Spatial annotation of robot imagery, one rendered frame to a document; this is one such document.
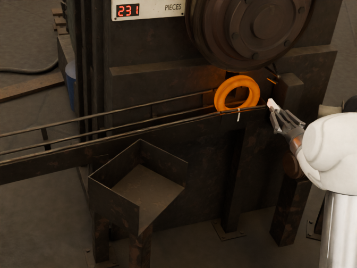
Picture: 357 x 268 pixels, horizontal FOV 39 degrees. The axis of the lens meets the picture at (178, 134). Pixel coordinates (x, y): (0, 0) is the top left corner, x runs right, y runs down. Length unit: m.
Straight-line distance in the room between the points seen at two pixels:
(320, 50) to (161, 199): 0.94
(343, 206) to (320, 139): 0.16
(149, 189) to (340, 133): 0.81
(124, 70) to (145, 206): 0.50
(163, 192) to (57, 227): 0.85
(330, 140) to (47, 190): 1.78
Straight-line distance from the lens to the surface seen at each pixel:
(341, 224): 1.20
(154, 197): 1.72
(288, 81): 2.06
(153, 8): 1.79
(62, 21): 4.00
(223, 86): 1.93
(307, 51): 2.16
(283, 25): 1.76
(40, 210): 2.55
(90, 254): 2.33
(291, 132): 1.84
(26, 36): 4.11
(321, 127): 1.15
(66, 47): 3.38
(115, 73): 1.84
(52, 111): 3.20
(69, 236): 2.42
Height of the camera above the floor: 1.79
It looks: 36 degrees down
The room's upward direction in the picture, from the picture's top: 6 degrees clockwise
